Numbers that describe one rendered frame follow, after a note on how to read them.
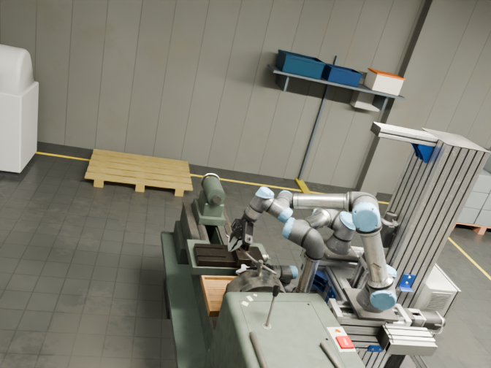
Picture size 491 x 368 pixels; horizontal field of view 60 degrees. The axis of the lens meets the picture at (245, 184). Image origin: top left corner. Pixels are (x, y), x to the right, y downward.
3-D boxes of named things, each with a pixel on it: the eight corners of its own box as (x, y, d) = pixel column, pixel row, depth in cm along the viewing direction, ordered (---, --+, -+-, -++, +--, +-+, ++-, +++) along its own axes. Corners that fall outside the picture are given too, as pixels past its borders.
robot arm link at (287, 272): (296, 282, 244) (299, 271, 241) (278, 282, 241) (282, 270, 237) (291, 274, 251) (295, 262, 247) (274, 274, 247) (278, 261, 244)
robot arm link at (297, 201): (378, 186, 203) (277, 185, 216) (378, 195, 193) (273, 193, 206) (377, 208, 207) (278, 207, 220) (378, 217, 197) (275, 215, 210)
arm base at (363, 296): (377, 294, 229) (383, 280, 225) (389, 314, 216) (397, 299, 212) (351, 292, 226) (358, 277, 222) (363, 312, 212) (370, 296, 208)
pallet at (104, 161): (188, 169, 610) (190, 161, 605) (191, 199, 528) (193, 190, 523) (93, 155, 579) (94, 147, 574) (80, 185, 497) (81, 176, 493)
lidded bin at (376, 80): (388, 90, 601) (394, 74, 592) (400, 96, 570) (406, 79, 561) (361, 84, 591) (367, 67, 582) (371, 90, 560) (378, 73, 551)
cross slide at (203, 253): (264, 269, 268) (265, 263, 266) (197, 266, 254) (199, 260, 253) (256, 252, 284) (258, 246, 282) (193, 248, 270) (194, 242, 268)
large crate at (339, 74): (348, 82, 586) (353, 69, 579) (358, 87, 556) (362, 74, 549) (318, 75, 575) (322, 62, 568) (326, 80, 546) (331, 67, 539)
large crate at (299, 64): (312, 73, 576) (316, 58, 568) (321, 79, 541) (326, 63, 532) (274, 65, 564) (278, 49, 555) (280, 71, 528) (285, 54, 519)
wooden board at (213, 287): (270, 316, 238) (272, 311, 237) (208, 316, 227) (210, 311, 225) (256, 282, 264) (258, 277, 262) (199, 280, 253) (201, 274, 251)
